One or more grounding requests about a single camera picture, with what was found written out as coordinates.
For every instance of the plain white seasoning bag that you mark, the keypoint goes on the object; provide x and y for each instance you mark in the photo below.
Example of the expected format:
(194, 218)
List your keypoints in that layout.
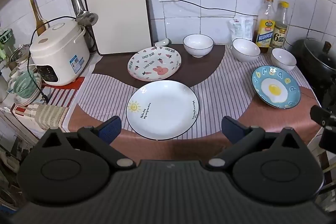
(249, 27)

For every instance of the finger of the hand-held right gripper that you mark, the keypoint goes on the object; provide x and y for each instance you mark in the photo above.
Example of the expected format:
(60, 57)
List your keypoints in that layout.
(319, 115)

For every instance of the green striped towel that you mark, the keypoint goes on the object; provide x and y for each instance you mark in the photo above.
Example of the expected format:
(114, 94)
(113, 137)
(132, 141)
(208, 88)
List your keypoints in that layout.
(47, 116)

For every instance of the blue fried egg plate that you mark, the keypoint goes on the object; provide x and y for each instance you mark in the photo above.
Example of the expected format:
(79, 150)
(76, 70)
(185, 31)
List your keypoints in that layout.
(273, 88)

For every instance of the yellow label cooking wine bottle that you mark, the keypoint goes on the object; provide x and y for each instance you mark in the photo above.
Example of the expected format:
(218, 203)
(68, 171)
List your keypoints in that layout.
(265, 32)

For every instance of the white sun print plate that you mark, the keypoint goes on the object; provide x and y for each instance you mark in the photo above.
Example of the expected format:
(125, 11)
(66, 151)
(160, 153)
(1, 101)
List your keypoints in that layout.
(162, 108)

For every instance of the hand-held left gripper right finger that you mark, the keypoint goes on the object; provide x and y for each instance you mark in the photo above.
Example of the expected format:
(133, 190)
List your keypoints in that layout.
(232, 129)

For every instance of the small glass lid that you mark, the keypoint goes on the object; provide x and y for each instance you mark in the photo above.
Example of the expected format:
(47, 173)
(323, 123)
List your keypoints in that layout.
(19, 53)

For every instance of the wooden spatula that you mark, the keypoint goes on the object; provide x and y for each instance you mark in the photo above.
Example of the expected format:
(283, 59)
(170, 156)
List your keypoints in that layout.
(39, 19)

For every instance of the black wok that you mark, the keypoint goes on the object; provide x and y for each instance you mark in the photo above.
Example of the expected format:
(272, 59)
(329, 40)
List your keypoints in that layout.
(317, 82)

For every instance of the cream cutting board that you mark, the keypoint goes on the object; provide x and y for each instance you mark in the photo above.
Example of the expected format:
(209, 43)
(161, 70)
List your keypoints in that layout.
(118, 11)

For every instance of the red striped cloth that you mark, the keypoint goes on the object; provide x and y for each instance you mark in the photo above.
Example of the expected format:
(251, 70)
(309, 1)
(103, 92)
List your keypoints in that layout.
(61, 94)

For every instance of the pink bunny print plate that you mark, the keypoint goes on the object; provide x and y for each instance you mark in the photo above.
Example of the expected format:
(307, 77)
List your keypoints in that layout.
(157, 70)

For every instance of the white rice cooker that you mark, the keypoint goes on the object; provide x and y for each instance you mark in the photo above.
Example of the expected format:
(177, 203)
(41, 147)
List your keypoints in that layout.
(59, 52)

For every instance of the small white gadget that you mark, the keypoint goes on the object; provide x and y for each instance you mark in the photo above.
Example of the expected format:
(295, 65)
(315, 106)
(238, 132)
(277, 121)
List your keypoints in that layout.
(162, 43)

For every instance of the glass wok lid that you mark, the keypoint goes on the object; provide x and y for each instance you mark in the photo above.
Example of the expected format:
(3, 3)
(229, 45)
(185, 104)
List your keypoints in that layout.
(320, 54)

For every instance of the red logo seasoning bag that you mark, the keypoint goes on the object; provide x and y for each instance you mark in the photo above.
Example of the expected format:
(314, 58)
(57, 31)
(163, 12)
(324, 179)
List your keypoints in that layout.
(235, 29)

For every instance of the clear vinegar bottle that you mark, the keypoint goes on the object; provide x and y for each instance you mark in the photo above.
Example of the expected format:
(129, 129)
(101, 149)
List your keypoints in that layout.
(280, 35)

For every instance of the striped brown tablecloth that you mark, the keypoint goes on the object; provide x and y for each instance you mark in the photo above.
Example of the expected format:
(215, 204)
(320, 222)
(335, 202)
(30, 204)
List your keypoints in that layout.
(223, 82)

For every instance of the white ribbed bowl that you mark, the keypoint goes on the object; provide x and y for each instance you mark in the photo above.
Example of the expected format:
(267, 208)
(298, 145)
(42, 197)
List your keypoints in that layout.
(283, 60)
(245, 52)
(198, 48)

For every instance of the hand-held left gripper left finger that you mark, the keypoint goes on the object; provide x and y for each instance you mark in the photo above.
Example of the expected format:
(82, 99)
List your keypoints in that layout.
(110, 128)

